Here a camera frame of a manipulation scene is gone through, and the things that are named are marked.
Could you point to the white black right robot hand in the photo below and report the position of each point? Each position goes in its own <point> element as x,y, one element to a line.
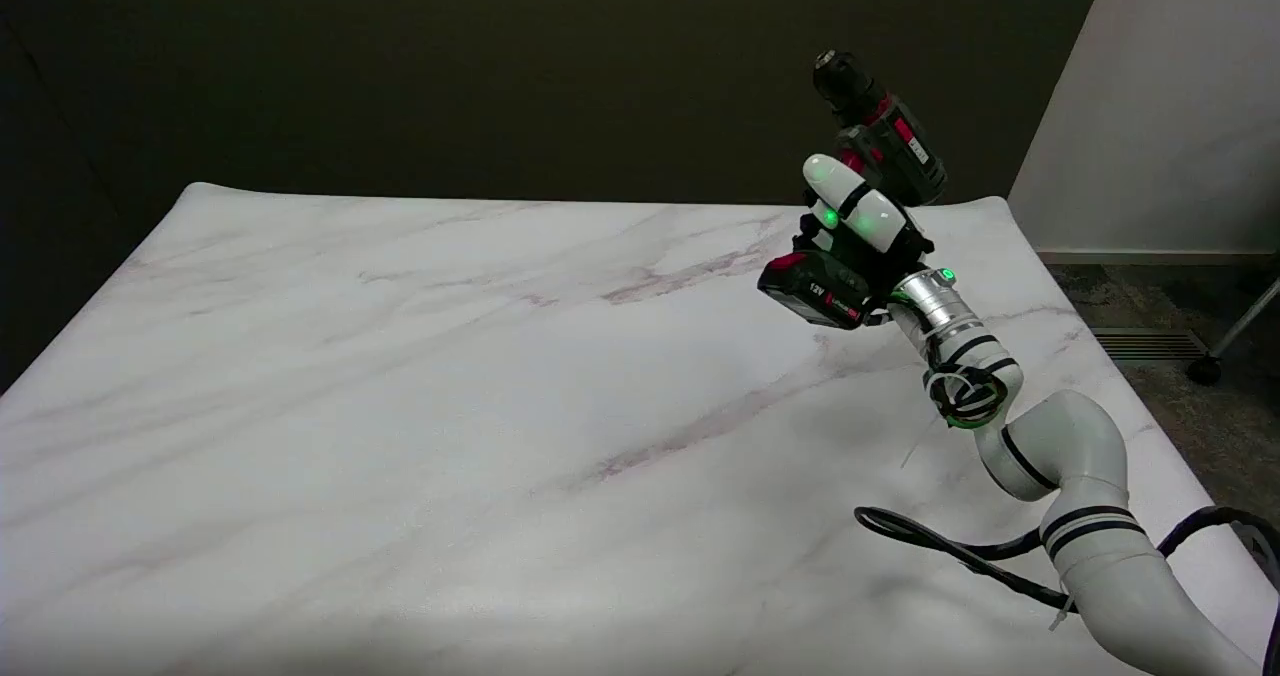
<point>868,218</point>

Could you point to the black red power screwdriver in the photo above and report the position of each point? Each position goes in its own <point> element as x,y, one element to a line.
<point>880,141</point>

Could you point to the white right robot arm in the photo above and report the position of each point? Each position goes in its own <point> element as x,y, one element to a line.
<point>1060,456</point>

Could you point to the metal floor vent grille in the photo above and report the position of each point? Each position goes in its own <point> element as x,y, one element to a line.
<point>1150,344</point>

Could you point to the grey chair leg with caster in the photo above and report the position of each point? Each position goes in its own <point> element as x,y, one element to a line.
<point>1232,334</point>

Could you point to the white marble table cover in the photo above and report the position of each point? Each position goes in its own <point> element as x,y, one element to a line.
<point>500,436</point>

